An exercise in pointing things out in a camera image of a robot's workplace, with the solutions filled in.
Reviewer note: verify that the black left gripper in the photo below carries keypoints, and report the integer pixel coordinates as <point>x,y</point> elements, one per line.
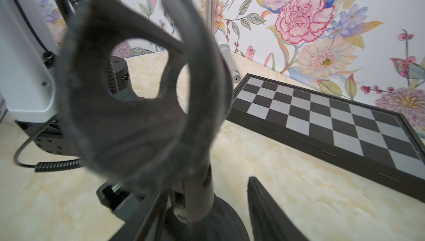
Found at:
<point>123,203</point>

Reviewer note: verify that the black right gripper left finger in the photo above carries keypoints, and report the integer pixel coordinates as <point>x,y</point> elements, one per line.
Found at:
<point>147,223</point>

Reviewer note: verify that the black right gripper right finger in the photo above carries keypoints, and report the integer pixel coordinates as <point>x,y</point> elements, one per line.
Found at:
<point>268,221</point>

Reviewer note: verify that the black round stand base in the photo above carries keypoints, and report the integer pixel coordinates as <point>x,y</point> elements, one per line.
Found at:
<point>221,224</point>

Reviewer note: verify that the black microphone stand pole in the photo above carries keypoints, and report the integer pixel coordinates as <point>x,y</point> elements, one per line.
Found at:
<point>193,198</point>

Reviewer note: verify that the black microphone clip holder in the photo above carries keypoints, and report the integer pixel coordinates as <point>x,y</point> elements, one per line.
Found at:
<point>145,144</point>

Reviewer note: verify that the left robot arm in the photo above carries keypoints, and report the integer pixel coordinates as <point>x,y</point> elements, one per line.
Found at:
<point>27,83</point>

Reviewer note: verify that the silver handheld microphone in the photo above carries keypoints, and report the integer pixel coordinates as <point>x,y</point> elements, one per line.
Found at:
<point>226,54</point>

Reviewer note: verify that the black white chessboard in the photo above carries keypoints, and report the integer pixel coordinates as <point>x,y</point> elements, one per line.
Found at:
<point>374,143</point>

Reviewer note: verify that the left aluminium corner post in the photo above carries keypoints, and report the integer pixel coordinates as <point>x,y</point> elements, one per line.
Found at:
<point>209,15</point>

